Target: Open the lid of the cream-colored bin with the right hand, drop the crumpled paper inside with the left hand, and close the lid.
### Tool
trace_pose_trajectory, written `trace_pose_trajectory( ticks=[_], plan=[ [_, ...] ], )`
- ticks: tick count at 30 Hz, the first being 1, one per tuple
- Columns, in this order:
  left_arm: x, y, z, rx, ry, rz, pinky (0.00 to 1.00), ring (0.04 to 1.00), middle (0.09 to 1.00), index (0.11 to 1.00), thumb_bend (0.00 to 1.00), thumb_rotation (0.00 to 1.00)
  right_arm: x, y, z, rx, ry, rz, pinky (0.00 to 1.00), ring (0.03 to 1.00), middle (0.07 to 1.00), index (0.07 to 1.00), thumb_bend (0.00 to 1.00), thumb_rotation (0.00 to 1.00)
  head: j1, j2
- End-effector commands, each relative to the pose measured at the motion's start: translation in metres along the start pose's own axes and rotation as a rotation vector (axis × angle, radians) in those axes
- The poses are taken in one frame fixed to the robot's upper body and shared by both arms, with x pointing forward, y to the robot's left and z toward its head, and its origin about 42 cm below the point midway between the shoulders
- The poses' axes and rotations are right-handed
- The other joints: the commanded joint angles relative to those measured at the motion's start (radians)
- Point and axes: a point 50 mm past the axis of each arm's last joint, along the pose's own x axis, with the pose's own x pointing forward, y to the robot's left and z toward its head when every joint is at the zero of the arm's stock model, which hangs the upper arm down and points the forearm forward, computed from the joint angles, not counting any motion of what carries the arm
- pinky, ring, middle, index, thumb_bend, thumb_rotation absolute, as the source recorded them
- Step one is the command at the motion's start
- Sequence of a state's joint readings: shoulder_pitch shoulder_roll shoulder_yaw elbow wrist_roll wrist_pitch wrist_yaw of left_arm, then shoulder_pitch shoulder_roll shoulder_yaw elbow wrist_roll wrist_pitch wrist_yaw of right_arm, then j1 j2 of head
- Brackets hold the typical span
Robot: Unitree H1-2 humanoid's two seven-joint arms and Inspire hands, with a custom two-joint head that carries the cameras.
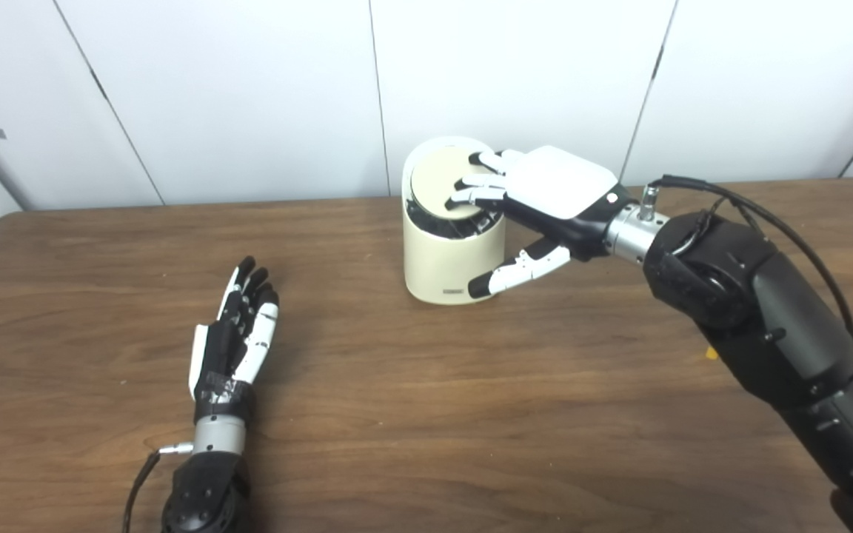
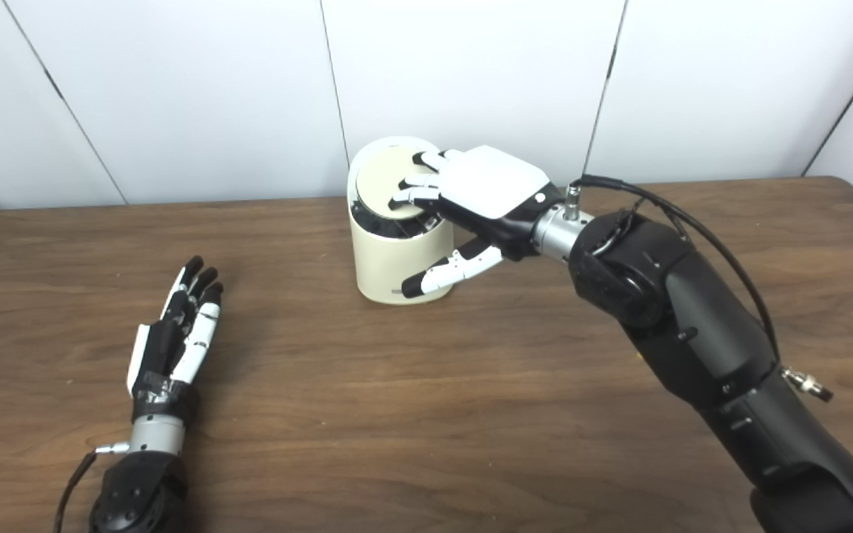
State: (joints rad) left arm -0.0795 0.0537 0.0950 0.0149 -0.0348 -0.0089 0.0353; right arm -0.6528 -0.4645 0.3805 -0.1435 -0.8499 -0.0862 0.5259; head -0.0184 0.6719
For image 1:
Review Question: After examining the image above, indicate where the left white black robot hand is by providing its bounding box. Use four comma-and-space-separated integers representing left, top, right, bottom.
188, 256, 280, 426

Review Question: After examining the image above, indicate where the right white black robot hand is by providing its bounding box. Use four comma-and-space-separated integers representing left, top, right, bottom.
445, 146, 633, 300

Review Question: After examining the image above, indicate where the cream round bin lid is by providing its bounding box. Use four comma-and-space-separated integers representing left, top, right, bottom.
410, 147, 503, 221

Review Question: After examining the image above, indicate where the cream-colored bin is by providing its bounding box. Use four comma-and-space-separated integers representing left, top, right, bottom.
402, 136, 507, 305

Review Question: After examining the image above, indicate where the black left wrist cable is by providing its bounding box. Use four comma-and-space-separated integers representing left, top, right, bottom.
122, 442, 195, 533

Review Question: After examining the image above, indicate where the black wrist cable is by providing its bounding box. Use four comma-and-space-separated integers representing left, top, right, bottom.
122, 442, 195, 533
638, 175, 853, 397

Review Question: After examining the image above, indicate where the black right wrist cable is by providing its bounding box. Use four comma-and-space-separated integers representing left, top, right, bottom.
638, 175, 853, 397

